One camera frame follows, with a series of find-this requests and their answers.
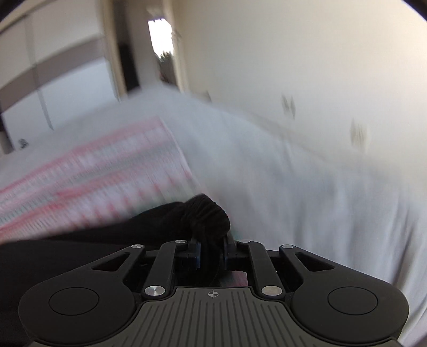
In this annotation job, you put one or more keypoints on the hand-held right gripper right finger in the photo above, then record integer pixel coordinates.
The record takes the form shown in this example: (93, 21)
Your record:
(227, 257)

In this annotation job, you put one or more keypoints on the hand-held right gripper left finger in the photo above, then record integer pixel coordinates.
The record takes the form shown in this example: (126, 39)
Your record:
(196, 257)

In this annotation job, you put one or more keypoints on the black pants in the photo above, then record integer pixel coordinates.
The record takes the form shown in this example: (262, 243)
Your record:
(166, 220)

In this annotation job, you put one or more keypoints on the white bed sheet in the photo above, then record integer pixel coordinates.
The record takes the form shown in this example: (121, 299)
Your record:
(283, 200)

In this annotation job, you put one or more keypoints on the pink patterned knit blanket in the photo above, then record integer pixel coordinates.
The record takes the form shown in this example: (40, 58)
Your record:
(100, 173)

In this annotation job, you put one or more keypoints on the white wardrobe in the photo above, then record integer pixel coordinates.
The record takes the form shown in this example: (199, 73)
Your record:
(66, 83)

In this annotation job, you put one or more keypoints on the bright window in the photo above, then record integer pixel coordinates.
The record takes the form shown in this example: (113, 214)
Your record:
(160, 35)

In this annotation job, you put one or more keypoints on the beige door frame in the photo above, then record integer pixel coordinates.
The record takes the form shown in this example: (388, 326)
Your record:
(113, 50)

